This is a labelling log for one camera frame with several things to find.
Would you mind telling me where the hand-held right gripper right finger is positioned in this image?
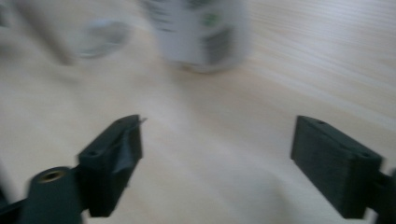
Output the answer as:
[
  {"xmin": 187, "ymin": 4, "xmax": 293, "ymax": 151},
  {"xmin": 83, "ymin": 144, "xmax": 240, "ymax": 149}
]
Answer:
[{"xmin": 290, "ymin": 115, "xmax": 384, "ymax": 220}]

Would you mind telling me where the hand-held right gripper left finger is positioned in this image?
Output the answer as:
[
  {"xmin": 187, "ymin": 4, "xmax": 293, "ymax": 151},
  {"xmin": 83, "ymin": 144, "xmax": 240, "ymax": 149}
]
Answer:
[{"xmin": 77, "ymin": 114, "xmax": 144, "ymax": 218}]

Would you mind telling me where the clear glass jar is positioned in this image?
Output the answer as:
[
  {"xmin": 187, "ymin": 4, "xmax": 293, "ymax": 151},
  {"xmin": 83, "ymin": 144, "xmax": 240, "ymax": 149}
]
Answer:
[{"xmin": 74, "ymin": 18, "xmax": 134, "ymax": 60}]

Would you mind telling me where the white and blue pouch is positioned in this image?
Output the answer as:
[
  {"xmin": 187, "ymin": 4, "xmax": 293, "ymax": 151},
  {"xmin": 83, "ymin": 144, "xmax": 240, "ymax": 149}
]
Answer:
[{"xmin": 141, "ymin": 0, "xmax": 251, "ymax": 75}]

